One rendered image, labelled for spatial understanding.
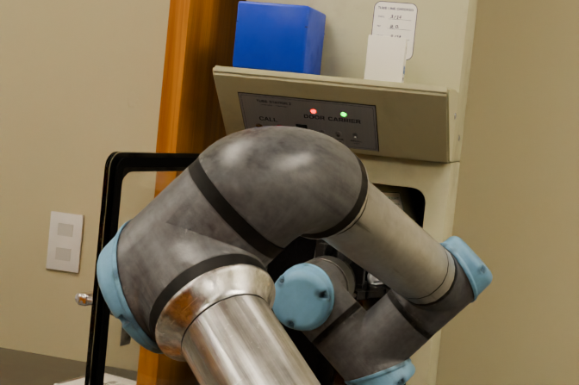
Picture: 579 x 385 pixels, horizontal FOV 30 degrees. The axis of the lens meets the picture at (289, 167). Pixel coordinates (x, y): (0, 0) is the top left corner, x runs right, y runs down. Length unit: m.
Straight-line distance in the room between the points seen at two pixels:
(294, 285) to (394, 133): 0.29
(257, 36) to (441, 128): 0.27
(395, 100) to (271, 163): 0.49
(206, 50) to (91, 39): 0.59
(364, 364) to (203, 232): 0.41
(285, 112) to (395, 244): 0.41
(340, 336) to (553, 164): 0.74
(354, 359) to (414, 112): 0.34
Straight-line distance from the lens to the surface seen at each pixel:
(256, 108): 1.48
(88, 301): 1.37
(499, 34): 1.94
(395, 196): 1.57
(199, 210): 0.95
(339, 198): 0.99
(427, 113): 1.42
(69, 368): 2.09
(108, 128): 2.12
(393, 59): 1.44
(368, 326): 1.30
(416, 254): 1.16
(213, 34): 1.61
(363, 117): 1.45
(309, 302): 1.28
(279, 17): 1.45
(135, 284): 0.96
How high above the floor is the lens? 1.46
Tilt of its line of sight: 3 degrees down
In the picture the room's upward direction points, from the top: 6 degrees clockwise
